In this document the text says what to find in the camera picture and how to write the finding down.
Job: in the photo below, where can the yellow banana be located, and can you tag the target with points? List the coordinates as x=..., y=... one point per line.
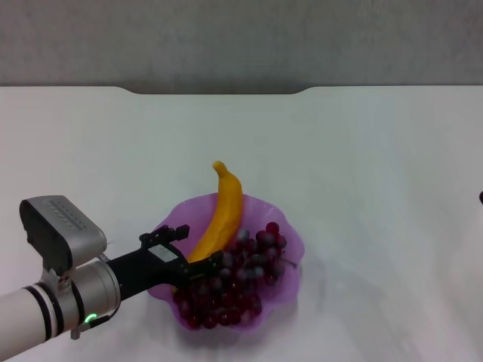
x=226, y=211

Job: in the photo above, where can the purple scalloped plastic bowl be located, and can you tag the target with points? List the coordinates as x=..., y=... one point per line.
x=287, y=279

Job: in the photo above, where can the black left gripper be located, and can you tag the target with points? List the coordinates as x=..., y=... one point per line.
x=151, y=269

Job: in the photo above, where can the dark red grape bunch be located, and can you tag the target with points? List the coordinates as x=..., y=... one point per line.
x=234, y=298

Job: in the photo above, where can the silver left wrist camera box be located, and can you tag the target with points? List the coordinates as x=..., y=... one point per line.
x=60, y=226

